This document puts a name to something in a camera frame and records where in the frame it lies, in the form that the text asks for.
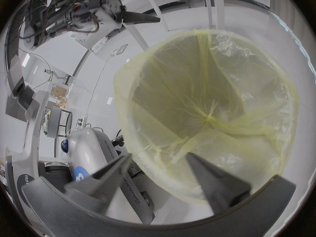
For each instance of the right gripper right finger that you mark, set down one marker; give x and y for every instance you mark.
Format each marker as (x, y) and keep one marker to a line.
(217, 189)

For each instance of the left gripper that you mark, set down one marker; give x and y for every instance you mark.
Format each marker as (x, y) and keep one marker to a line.
(111, 11)

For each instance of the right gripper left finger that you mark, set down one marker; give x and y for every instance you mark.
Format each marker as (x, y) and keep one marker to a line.
(101, 186)

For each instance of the yellow plastic bag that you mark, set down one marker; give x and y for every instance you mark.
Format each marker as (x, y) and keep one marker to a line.
(209, 117)

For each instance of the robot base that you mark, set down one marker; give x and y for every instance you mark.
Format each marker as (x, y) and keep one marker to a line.
(93, 142)

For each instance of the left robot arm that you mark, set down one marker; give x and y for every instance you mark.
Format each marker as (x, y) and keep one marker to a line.
(32, 21)

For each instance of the white trash bin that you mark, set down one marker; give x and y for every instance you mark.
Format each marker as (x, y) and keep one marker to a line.
(153, 157)

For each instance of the brown cardboard box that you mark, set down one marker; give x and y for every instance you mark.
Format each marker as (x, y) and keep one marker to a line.
(58, 91)

